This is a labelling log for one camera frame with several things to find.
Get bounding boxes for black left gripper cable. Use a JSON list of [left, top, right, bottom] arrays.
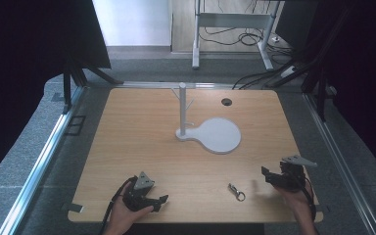
[[98, 175, 139, 235]]

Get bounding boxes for metal key ring with clasp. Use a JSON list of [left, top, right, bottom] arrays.
[[227, 182, 247, 203]]

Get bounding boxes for black curtain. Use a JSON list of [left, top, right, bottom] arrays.
[[275, 0, 376, 184], [0, 0, 113, 190]]

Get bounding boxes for black floor cables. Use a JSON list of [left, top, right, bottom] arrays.
[[198, 24, 297, 91]]

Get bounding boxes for black tripod stand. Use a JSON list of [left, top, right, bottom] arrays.
[[61, 55, 125, 116], [266, 9, 351, 122]]

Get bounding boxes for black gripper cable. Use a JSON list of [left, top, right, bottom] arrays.
[[302, 175, 318, 223], [98, 175, 139, 235]]

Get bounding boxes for white stand with round tray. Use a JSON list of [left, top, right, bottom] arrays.
[[170, 81, 243, 156]]

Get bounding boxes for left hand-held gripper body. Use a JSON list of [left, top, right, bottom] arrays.
[[122, 170, 165, 213]]

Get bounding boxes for aluminium rail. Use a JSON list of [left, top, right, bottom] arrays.
[[113, 80, 243, 90], [302, 92, 376, 235], [0, 85, 86, 235]]

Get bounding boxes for person's left hand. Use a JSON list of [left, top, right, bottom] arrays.
[[105, 181, 155, 232]]

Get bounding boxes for black tape rectangle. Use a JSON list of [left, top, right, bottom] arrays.
[[64, 114, 87, 137]]

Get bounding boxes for black tape strip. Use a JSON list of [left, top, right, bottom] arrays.
[[61, 202, 85, 213]]

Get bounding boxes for white power strip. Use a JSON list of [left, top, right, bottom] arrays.
[[279, 65, 298, 78]]

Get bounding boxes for white metal desk frame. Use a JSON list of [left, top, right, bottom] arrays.
[[191, 0, 282, 71]]

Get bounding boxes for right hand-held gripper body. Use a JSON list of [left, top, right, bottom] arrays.
[[271, 154, 318, 193]]

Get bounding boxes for person's right hand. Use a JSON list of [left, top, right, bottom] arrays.
[[273, 183, 314, 213]]

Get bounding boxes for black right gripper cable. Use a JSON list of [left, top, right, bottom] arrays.
[[302, 175, 318, 223]]

